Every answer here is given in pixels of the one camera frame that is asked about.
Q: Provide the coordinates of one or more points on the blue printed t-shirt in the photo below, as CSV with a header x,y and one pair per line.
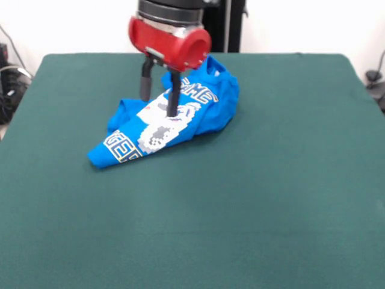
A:
x,y
210,114

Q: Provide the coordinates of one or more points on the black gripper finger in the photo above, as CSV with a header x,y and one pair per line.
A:
x,y
146,84
173,96

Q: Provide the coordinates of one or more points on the dark stand base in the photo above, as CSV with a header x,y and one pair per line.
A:
x,y
10,90
373,75

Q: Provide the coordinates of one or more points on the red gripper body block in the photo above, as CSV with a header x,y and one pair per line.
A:
x,y
174,45

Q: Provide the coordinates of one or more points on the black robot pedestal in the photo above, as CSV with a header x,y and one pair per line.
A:
x,y
222,27

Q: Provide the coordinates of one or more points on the dark green table cloth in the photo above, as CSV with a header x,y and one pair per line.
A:
x,y
270,195

